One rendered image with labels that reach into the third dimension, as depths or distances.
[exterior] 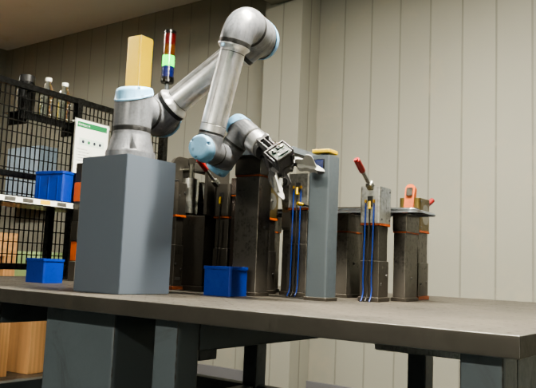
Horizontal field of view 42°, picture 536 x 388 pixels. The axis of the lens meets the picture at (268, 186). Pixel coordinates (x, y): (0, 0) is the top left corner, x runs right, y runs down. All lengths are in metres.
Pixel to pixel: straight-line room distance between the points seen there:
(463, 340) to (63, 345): 1.22
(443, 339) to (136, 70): 2.81
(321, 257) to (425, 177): 2.20
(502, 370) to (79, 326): 1.20
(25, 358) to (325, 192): 3.38
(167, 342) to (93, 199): 0.57
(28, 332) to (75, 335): 3.03
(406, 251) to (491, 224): 1.76
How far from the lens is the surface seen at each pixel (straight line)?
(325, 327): 1.40
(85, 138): 3.42
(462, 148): 4.15
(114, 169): 2.05
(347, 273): 2.40
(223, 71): 2.03
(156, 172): 2.10
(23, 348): 5.13
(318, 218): 2.10
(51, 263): 2.71
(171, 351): 1.72
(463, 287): 4.09
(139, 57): 3.82
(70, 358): 2.08
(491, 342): 1.26
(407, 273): 2.33
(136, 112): 2.13
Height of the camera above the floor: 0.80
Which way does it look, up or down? 6 degrees up
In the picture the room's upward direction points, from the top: 2 degrees clockwise
